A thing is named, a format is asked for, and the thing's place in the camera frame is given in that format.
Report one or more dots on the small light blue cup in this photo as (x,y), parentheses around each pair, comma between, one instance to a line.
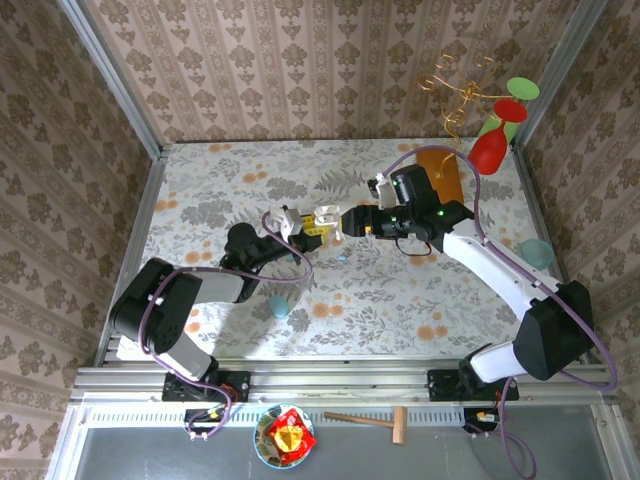
(278,306)

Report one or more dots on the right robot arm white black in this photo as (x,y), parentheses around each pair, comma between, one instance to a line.
(490,265)

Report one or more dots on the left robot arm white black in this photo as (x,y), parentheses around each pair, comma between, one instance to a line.
(220,287)

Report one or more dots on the floral tablecloth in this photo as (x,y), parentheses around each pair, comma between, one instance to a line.
(225,175)

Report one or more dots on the red plastic goblet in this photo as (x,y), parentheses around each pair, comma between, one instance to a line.
(489,152)

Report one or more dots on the teal plastic cup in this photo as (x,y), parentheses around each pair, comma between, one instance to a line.
(537,254)

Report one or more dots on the green plastic goblet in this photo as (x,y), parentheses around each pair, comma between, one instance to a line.
(522,88)

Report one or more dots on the black connector box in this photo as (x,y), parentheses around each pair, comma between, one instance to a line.
(475,419)
(200,416)

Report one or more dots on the red gold foil packet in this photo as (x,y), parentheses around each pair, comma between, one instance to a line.
(290,432)

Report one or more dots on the floral patterned bowl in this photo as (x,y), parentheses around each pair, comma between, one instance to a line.
(262,445)

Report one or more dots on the perforated metal strip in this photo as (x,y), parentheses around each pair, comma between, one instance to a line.
(430,415)

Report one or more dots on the wooden mallet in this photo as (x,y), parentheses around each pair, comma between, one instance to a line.
(400,425)

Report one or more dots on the grey metal panel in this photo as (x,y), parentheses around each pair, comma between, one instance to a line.
(150,455)

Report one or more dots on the aluminium side rail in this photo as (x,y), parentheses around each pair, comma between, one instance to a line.
(536,200)
(142,220)

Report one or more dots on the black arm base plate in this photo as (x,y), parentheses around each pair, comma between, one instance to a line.
(235,382)
(442,385)

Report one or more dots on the aluminium mounting rail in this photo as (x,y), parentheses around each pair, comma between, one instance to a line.
(340,382)

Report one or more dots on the aluminium frame post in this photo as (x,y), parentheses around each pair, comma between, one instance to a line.
(117,87)
(555,75)

